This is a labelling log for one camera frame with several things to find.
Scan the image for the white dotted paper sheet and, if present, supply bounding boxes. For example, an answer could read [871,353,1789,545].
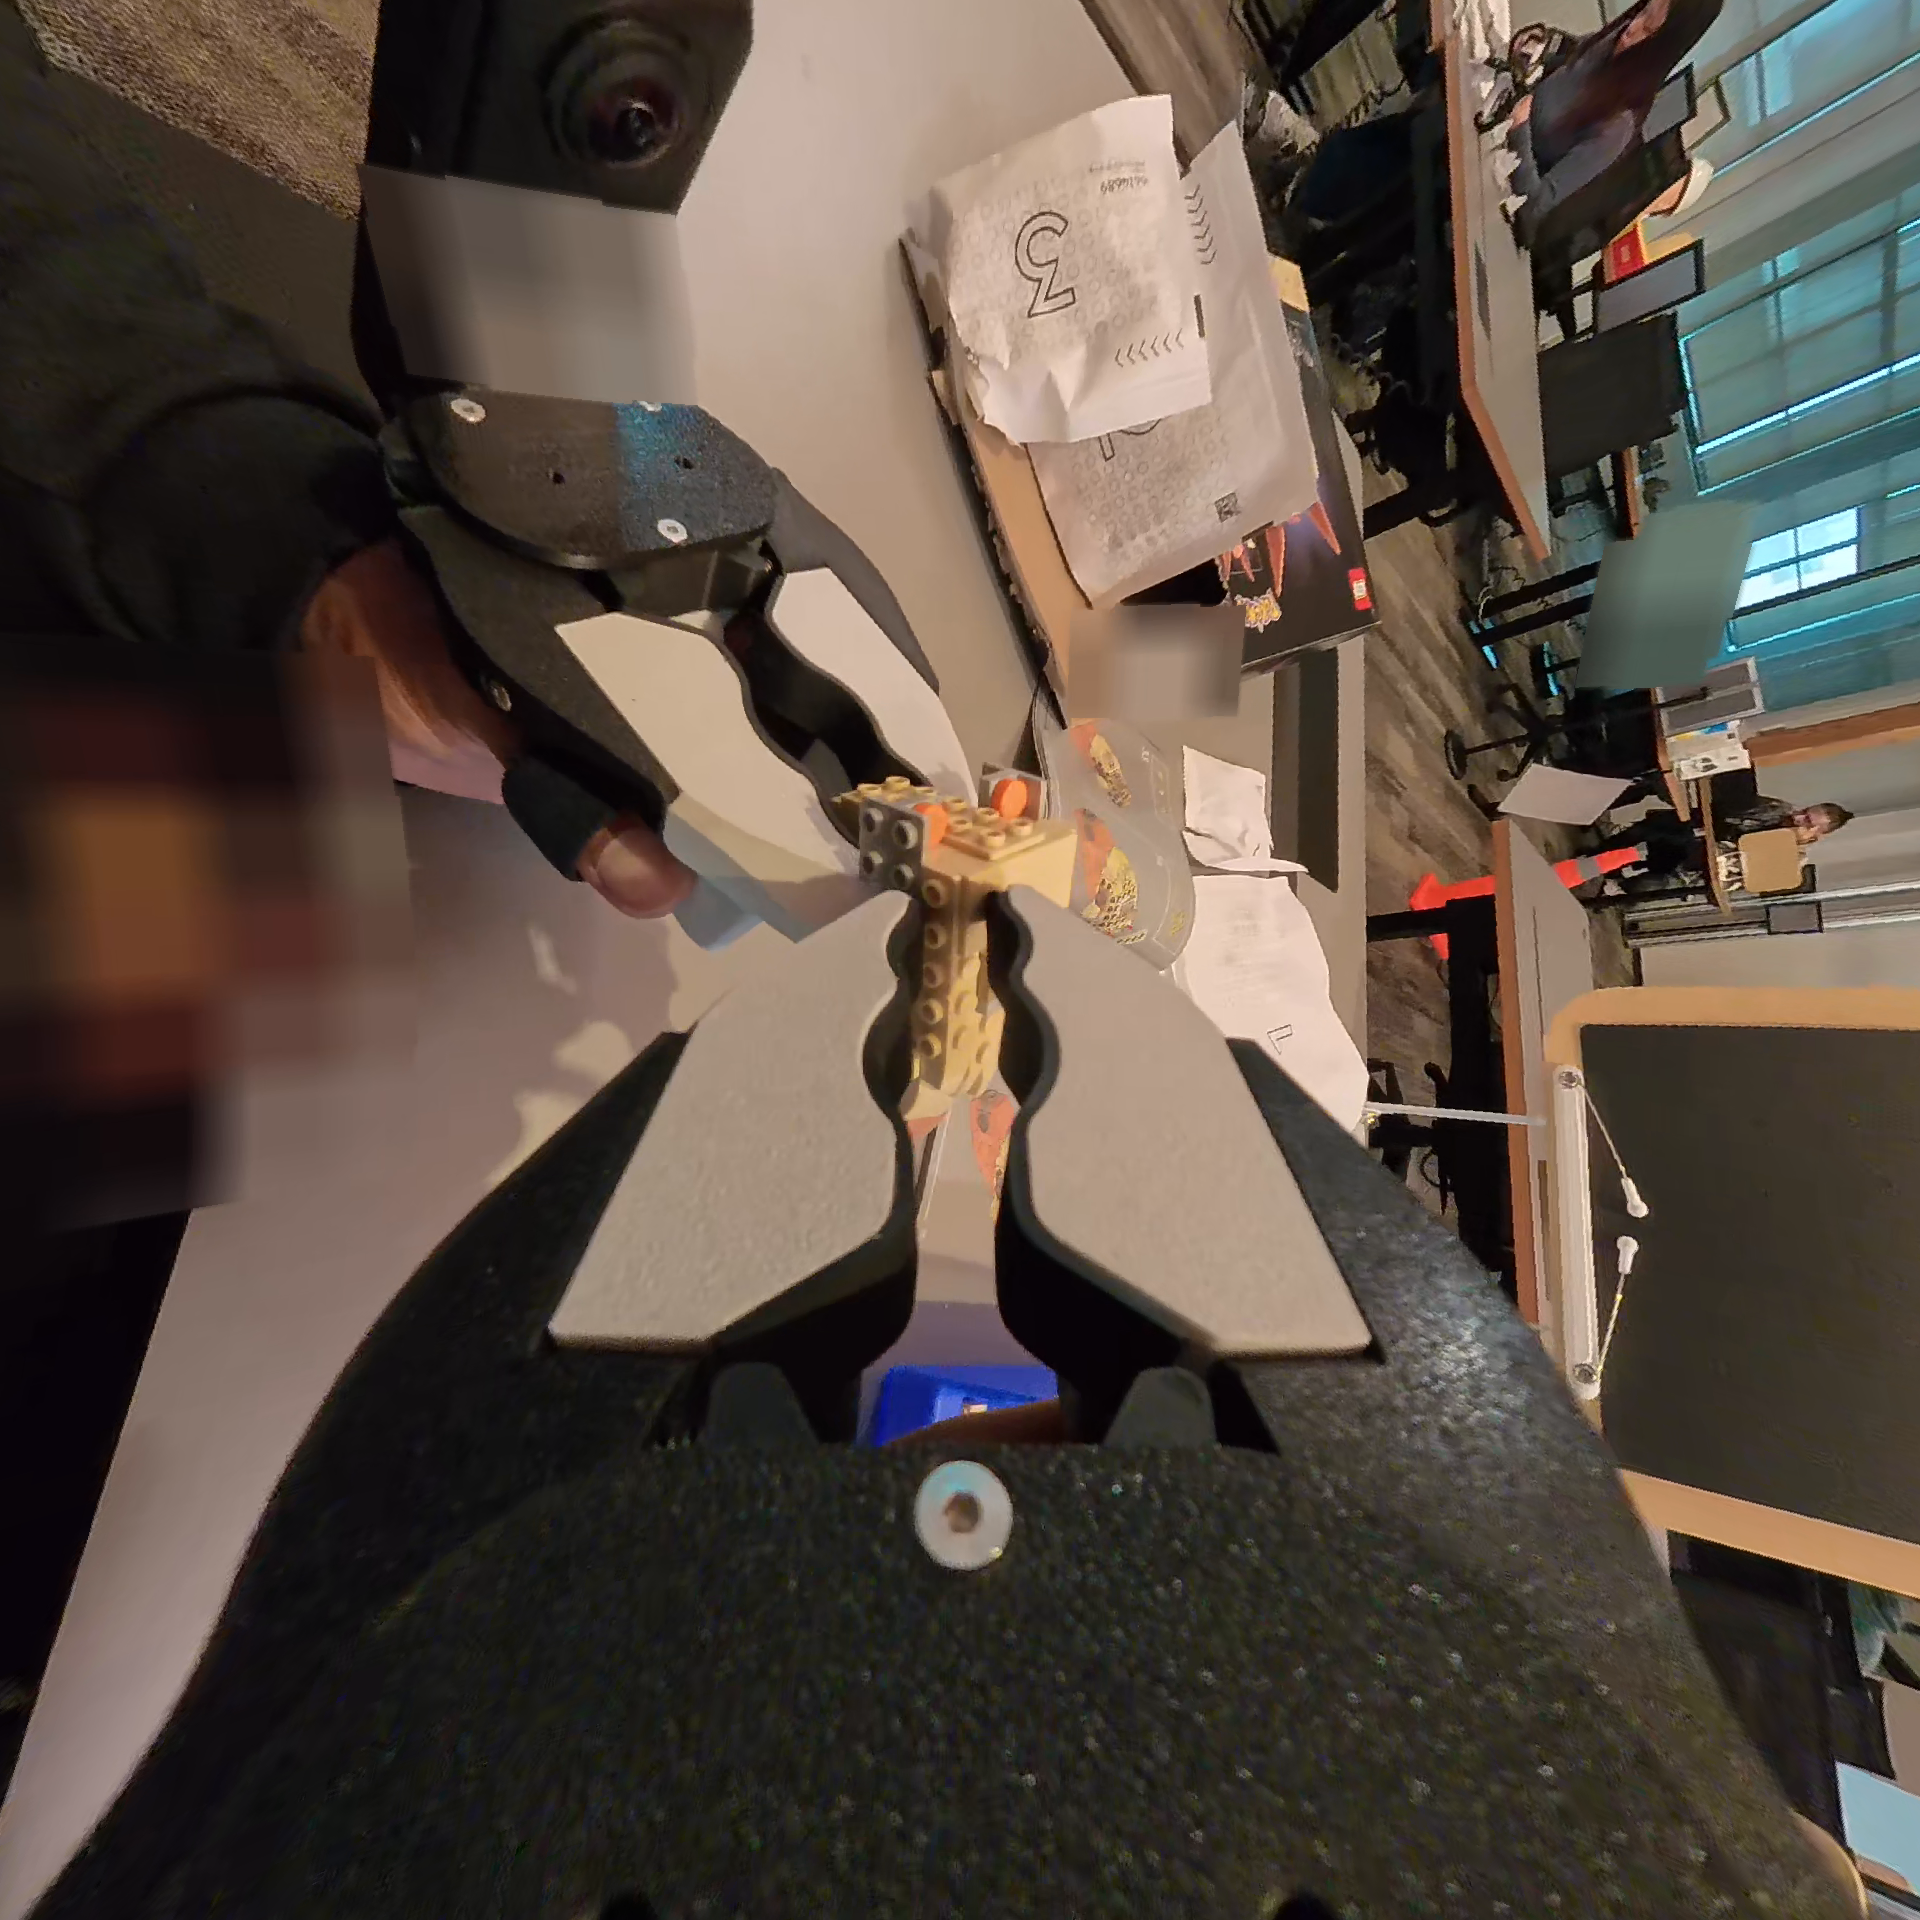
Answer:
[1188,873,1381,1160]

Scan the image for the grey desk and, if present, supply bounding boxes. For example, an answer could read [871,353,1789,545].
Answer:
[0,0,1381,1864]

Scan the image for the tan brick model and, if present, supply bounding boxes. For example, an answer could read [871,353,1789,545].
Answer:
[842,767,1085,1100]

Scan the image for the black tablet on white stand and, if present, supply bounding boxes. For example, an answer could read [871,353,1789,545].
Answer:
[1546,992,1920,1599]

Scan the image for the wooden table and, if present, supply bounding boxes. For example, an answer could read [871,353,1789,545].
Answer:
[1443,0,1565,573]

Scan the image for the blue plastic bin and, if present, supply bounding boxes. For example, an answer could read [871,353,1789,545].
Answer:
[871,1368,1061,1453]

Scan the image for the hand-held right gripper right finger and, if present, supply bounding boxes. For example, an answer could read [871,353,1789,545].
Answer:
[997,896,1376,1368]

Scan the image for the person's left forearm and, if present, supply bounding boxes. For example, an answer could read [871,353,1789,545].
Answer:
[0,165,409,647]

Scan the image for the flattened white paper bags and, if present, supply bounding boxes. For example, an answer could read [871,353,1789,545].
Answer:
[1181,749,1311,889]

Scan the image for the grey instruction booklet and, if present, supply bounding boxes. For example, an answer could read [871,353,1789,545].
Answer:
[1034,715,1203,971]

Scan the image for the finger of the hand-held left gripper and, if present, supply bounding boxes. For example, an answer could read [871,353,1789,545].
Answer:
[556,616,871,951]
[767,565,985,802]

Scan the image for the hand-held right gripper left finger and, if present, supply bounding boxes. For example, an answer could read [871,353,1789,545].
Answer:
[549,896,928,1368]

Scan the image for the brown cardboard piece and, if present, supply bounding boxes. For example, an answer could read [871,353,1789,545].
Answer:
[904,240,1101,725]

